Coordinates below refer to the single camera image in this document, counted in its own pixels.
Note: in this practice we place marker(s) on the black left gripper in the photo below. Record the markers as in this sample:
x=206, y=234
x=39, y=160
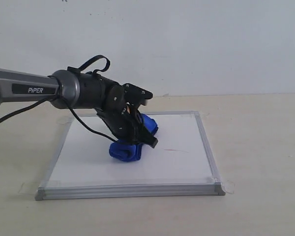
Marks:
x=126, y=123

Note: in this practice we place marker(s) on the blue cloth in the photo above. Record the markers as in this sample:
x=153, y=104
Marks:
x=126, y=153

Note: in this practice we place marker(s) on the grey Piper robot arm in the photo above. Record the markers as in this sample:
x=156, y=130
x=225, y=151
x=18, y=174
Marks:
x=64, y=89

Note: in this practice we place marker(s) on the clear tape far right corner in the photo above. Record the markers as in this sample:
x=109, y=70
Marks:
x=204, y=114

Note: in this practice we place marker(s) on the clear tape corner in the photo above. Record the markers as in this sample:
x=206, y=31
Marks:
x=64, y=120
x=204, y=114
x=28, y=188
x=228, y=187

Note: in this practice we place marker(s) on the clear tape far left corner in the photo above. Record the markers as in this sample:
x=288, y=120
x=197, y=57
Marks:
x=64, y=120

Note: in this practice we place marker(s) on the clear tape near right corner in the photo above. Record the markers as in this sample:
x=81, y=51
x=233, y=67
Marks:
x=228, y=187

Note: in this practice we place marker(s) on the clear tape near left corner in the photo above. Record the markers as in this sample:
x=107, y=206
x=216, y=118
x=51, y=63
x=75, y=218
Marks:
x=28, y=188

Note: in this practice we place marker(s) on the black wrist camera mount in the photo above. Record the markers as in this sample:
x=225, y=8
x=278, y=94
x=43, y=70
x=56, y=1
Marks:
x=135, y=95

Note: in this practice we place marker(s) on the white board with aluminium frame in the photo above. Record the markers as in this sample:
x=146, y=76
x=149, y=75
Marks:
x=88, y=166

